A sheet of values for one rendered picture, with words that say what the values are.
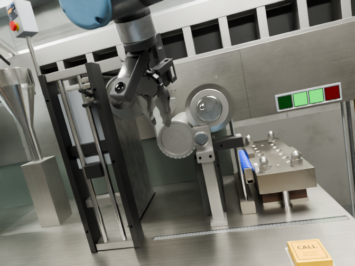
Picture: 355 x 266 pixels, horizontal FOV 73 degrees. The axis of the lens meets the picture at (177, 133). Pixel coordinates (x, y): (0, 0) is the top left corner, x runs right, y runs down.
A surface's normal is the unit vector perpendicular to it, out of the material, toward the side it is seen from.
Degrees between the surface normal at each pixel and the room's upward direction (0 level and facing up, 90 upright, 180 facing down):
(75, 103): 90
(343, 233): 0
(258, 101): 90
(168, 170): 90
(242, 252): 0
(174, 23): 90
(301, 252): 0
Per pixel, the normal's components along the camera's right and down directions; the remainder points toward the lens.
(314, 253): -0.21, -0.96
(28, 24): 0.81, -0.08
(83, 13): -0.22, 0.62
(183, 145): -0.15, 0.19
